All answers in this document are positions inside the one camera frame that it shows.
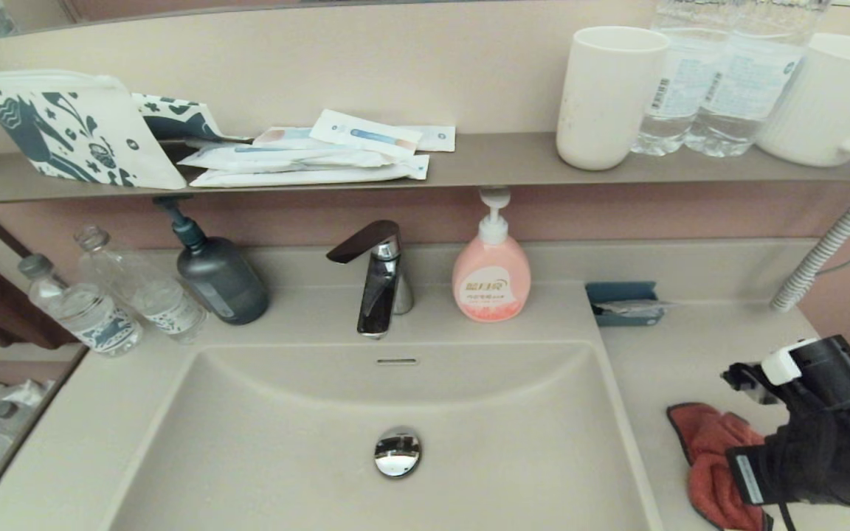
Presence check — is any orange cleaning cloth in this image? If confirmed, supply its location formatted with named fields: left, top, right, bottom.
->
left=666, top=402, right=774, bottom=531

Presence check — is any beige sink basin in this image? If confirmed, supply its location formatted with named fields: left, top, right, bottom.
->
left=104, top=339, right=666, bottom=531

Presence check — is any capped water bottle deer label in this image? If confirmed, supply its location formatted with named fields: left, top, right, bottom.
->
left=18, top=254, right=143, bottom=358

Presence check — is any chrome faucet body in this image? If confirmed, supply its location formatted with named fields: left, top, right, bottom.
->
left=356, top=236, right=415, bottom=340

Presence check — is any white sachet orange print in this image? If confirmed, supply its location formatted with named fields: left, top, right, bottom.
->
left=253, top=127, right=321, bottom=150

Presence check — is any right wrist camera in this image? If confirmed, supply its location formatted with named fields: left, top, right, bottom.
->
left=720, top=344, right=801, bottom=406

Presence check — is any grey wall shelf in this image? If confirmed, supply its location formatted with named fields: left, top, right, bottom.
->
left=0, top=131, right=850, bottom=207

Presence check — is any blue soap tray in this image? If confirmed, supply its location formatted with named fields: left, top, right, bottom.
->
left=585, top=282, right=666, bottom=327

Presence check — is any small white sachet blue logo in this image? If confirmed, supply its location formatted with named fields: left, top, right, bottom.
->
left=399, top=125, right=457, bottom=153

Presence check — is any chrome drain stopper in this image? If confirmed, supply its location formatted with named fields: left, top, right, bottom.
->
left=373, top=426, right=423, bottom=479

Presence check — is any white ribbed mug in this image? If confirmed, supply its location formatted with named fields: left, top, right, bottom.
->
left=756, top=33, right=850, bottom=167

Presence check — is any large white blue patterned pouch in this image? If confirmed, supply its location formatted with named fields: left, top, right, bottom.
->
left=0, top=70, right=188, bottom=190

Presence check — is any white plastic tumbler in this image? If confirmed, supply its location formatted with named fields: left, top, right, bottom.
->
left=556, top=27, right=671, bottom=172

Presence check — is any silver foil sachet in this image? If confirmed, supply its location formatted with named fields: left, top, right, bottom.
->
left=595, top=300, right=674, bottom=319

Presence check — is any white toothbrush print sachet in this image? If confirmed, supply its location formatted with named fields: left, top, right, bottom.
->
left=309, top=109, right=424, bottom=162

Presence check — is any clear uncapped water bottle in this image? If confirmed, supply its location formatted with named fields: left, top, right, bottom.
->
left=74, top=225, right=207, bottom=345

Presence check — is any wall mirror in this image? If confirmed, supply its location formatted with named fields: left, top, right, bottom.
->
left=0, top=0, right=850, bottom=46

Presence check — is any small white blue patterned pouch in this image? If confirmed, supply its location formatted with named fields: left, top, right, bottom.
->
left=132, top=94, right=252, bottom=145

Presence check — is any white corrugated hose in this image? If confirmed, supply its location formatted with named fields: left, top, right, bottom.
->
left=770, top=184, right=850, bottom=313

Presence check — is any clear water bottle white label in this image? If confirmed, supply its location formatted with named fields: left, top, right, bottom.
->
left=631, top=0, right=730, bottom=156
left=685, top=0, right=833, bottom=159

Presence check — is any long white sachet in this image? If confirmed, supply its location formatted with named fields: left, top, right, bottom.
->
left=190, top=155, right=431, bottom=188
left=178, top=143, right=396, bottom=173

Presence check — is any chrome faucet lever handle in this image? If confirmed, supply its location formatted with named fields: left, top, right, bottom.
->
left=326, top=220, right=401, bottom=265

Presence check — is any dark grey pump bottle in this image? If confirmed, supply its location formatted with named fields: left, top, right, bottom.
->
left=153, top=195, right=271, bottom=326

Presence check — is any pink hand soap pump bottle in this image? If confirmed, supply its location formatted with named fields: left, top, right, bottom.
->
left=452, top=187, right=532, bottom=323

